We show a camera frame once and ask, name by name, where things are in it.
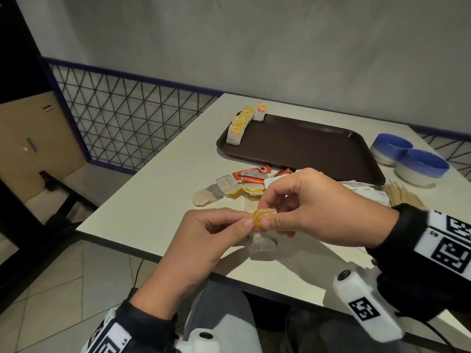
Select bundle of wooden stir sticks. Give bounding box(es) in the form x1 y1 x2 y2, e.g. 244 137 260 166
382 181 426 210

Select row of white tea bags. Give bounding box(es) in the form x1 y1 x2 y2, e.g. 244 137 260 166
225 105 255 147

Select person's right hand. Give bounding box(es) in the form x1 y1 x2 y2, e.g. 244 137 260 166
257 168 400 249

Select black wristband white markers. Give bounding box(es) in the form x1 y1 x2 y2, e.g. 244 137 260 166
80 288 177 353
366 203 471 322

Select blue and white bowl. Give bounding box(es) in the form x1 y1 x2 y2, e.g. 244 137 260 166
369 133 414 167
395 149 450 187

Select dark cabinet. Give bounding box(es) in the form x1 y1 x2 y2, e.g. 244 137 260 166
0 0 52 105

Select pile of white sugar packets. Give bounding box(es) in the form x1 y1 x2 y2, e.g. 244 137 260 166
264 172 391 207

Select person's left hand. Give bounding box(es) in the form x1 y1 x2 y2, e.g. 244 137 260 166
129 207 257 320

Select red Nescafe coffee sachets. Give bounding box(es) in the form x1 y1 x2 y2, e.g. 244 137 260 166
232 165 295 185

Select person's grey trousers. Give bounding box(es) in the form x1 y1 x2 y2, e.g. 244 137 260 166
182 281 417 353

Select black metal table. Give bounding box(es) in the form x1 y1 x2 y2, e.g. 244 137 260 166
0 171 98 313

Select purple metal mesh railing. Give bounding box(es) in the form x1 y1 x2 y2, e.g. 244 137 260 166
40 56 471 180

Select pile of tea bags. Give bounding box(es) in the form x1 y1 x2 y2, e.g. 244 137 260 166
190 174 265 214

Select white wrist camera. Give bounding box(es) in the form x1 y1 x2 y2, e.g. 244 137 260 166
333 268 405 343
175 328 221 353

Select black cable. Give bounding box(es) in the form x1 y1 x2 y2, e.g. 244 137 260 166
133 259 146 289

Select brown plastic tray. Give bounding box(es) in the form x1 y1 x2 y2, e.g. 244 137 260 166
216 113 386 186

